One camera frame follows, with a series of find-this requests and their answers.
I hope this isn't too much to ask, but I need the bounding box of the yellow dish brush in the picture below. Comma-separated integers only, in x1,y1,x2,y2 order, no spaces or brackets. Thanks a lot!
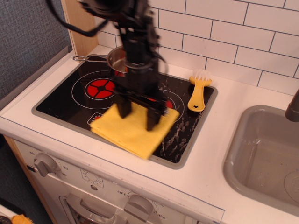
187,69,212,112

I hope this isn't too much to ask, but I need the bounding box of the grey timer knob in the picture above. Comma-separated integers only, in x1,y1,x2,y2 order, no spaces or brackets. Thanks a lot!
34,153,57,177

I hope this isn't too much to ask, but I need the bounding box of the black toy stove top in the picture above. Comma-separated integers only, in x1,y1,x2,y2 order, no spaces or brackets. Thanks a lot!
32,56,218,169

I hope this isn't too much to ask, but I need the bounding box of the wooden side post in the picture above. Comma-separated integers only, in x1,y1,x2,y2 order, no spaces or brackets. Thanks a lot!
61,0,99,56

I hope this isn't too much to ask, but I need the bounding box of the grey oven knob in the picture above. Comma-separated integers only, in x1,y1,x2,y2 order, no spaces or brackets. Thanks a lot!
124,195,154,222

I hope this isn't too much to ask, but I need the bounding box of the grey oven door handle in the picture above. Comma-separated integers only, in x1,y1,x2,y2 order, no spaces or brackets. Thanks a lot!
80,200,129,224

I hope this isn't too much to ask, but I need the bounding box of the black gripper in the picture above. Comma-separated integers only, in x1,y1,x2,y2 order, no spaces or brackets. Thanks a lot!
114,59,166,131

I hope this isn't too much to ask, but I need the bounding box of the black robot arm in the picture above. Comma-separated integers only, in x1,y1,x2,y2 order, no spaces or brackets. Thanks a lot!
81,0,166,131

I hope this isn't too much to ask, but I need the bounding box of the orange fuzzy object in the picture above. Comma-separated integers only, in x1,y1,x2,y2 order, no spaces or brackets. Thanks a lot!
11,214,33,224

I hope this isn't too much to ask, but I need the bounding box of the yellow cloth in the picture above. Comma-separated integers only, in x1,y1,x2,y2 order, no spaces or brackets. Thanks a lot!
90,103,179,159

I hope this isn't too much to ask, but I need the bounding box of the silver pot with handle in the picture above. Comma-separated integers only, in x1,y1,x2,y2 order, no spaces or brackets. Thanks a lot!
73,46,128,74

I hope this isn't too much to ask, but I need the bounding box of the grey sink basin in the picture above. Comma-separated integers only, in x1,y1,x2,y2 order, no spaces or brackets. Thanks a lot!
223,105,299,216

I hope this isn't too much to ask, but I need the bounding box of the grey faucet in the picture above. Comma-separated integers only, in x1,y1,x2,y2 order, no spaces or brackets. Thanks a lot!
285,90,299,122

